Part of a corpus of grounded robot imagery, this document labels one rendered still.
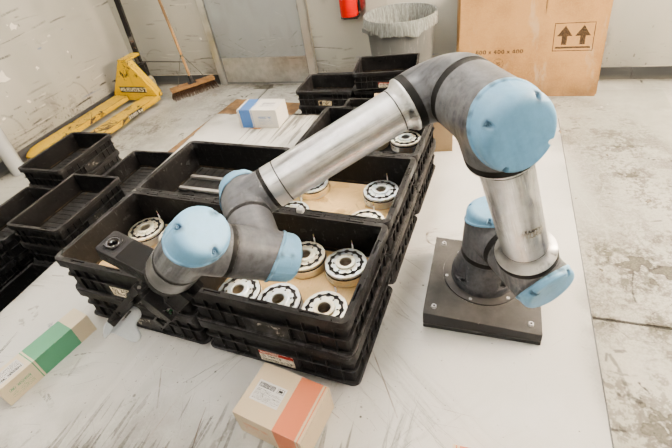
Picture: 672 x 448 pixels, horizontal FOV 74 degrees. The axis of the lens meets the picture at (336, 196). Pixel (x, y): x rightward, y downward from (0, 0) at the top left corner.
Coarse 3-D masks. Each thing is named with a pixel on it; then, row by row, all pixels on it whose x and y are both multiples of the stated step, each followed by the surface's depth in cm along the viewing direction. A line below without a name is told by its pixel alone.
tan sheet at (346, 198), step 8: (336, 184) 139; (344, 184) 138; (352, 184) 137; (360, 184) 137; (328, 192) 136; (336, 192) 135; (344, 192) 135; (352, 192) 134; (360, 192) 133; (296, 200) 135; (304, 200) 134; (312, 200) 134; (320, 200) 133; (328, 200) 132; (336, 200) 132; (344, 200) 131; (352, 200) 131; (360, 200) 130; (312, 208) 130; (320, 208) 130; (328, 208) 129; (336, 208) 129; (344, 208) 128; (352, 208) 128; (360, 208) 127; (368, 208) 127; (384, 216) 123
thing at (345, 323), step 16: (352, 224) 107; (368, 224) 106; (384, 224) 105; (384, 240) 102; (368, 272) 93; (224, 304) 95; (240, 304) 92; (256, 304) 90; (272, 304) 90; (352, 304) 87; (304, 320) 87; (320, 320) 85; (336, 320) 84; (352, 320) 86
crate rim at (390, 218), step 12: (372, 156) 130; (384, 156) 129; (396, 156) 128; (408, 156) 127; (408, 168) 122; (408, 180) 119; (396, 204) 110; (336, 216) 110; (348, 216) 109; (360, 216) 108
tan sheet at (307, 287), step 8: (296, 280) 108; (304, 280) 108; (312, 280) 107; (320, 280) 107; (264, 288) 107; (304, 288) 105; (312, 288) 105; (320, 288) 105; (328, 288) 104; (336, 288) 104; (344, 288) 104; (352, 288) 103; (304, 296) 103; (344, 296) 102
